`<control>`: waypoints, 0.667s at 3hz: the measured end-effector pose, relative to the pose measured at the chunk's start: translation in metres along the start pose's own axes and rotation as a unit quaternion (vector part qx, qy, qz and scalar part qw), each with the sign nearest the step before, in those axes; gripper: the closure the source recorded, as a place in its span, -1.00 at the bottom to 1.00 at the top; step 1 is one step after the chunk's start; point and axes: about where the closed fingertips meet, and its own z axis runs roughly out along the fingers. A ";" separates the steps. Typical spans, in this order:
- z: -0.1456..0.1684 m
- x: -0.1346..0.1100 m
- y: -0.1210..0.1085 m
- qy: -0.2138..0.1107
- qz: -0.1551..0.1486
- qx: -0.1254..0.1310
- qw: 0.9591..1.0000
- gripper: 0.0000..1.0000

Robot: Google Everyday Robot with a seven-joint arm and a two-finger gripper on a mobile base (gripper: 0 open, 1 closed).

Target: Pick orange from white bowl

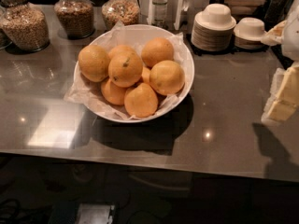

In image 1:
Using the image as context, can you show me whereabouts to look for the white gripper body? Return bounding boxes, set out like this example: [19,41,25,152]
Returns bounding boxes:
[281,6,299,61]

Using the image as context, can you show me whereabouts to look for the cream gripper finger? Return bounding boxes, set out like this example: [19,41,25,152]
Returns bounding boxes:
[261,20,287,47]
[261,63,299,124]

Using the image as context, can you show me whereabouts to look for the small middle orange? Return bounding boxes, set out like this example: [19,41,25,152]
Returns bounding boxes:
[137,67,150,84]

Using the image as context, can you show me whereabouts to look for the small stack paper bowls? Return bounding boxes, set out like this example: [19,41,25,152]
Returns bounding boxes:
[234,17,265,49]

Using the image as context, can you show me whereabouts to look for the large stack paper plates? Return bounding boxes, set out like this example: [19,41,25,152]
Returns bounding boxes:
[191,4,236,52]

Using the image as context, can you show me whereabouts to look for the clear glass bottle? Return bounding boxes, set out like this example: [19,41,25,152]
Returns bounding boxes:
[151,0,168,28]

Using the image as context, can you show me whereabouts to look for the right glass cereal jar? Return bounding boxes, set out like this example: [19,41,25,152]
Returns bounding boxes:
[102,0,140,30]

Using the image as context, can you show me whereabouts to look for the glass cereal jar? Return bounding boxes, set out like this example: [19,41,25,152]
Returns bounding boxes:
[1,0,50,52]
[54,0,94,39]
[102,0,140,30]

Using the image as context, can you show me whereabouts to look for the middle glass cereal jar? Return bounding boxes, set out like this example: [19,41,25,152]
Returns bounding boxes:
[54,0,94,39]

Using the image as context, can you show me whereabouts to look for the grey box under table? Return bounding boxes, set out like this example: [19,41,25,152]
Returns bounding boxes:
[75,203,115,224]

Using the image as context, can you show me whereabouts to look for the left glass cereal jar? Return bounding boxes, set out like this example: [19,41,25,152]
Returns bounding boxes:
[1,0,50,52]

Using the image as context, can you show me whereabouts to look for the far left glass jar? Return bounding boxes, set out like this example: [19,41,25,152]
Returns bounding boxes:
[0,7,11,49]

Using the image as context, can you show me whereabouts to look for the white stand frame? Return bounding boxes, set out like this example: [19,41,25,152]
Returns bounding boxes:
[138,0,188,30]

